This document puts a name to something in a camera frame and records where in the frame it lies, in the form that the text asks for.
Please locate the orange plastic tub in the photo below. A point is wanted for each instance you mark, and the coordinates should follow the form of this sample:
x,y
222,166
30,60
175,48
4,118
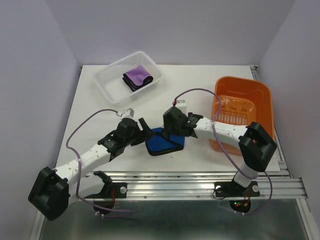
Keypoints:
x,y
245,101

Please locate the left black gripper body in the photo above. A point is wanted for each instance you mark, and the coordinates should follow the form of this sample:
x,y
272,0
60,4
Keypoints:
x,y
136,137

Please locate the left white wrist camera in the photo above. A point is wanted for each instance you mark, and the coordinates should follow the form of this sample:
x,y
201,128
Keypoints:
x,y
128,113

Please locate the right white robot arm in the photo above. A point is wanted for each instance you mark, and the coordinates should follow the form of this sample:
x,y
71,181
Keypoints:
x,y
255,144

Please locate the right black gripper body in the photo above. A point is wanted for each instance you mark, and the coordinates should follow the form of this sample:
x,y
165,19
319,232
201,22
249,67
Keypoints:
x,y
166,127

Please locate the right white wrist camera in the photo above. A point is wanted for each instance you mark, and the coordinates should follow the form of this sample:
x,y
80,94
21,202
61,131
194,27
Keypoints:
x,y
180,106

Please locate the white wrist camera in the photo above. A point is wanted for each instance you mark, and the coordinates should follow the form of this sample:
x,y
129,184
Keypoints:
x,y
180,106
128,113

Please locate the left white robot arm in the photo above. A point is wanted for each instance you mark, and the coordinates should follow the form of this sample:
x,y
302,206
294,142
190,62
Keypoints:
x,y
53,188

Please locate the aluminium mounting rail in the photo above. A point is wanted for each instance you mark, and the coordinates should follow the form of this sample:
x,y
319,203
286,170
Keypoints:
x,y
199,186

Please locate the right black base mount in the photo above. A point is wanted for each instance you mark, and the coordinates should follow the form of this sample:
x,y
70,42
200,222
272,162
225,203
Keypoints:
x,y
231,189

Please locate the white plastic basket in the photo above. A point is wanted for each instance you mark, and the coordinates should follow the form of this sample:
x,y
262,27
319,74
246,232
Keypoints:
x,y
109,78

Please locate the blue towel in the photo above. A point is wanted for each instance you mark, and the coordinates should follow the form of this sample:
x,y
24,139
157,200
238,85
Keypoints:
x,y
158,145

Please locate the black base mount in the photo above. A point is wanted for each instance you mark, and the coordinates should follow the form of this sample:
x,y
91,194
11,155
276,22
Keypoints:
x,y
101,193
231,189

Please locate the purple black-edged towel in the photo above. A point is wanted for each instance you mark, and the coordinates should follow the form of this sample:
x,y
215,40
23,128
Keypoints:
x,y
137,78

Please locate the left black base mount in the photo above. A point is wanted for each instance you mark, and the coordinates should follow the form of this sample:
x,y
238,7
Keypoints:
x,y
101,193

